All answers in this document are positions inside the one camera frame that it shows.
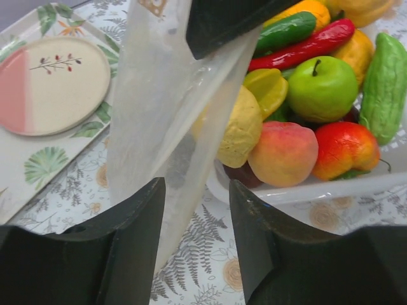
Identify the pink peach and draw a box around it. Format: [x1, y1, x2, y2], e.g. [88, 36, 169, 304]
[248, 121, 319, 187]

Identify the yellow lemon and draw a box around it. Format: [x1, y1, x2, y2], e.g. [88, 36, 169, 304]
[216, 86, 263, 168]

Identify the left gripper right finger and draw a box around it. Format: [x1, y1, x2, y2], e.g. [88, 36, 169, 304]
[229, 180, 406, 304]

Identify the orange mango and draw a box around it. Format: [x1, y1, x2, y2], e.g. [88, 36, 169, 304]
[263, 0, 331, 31]

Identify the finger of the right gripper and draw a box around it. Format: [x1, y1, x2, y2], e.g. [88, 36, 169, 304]
[186, 0, 297, 60]

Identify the floral rectangular serving tray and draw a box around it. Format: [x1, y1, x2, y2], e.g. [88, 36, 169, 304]
[1, 3, 120, 223]

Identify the white plastic fruit tray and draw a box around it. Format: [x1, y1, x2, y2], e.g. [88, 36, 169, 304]
[206, 106, 406, 205]

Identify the light green chayote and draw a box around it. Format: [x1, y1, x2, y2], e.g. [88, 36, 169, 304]
[359, 32, 406, 146]

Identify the yellow orange round fruit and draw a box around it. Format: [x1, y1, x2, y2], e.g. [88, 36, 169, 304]
[331, 29, 375, 89]

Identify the yellow bell pepper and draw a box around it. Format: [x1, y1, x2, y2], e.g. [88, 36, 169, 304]
[326, 0, 395, 28]

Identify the pink and cream plate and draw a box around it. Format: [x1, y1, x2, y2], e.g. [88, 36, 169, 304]
[1, 36, 111, 136]

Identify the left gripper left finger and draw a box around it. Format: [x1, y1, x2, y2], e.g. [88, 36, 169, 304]
[1, 178, 165, 304]

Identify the clear dotted zip bag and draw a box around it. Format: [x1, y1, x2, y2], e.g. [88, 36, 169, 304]
[107, 1, 260, 269]

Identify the yellow star fruit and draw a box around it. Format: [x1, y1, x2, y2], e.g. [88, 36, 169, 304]
[243, 69, 288, 120]

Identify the dark red plum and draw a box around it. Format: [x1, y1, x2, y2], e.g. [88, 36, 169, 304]
[223, 161, 263, 189]

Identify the green apple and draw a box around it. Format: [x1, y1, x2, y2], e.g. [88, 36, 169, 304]
[286, 56, 359, 123]

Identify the green cucumber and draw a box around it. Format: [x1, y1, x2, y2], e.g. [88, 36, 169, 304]
[254, 11, 317, 55]

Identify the red yellow apple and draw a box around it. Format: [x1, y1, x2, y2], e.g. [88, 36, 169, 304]
[312, 121, 380, 181]

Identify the red chili pepper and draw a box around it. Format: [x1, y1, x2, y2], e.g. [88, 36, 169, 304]
[248, 18, 355, 72]

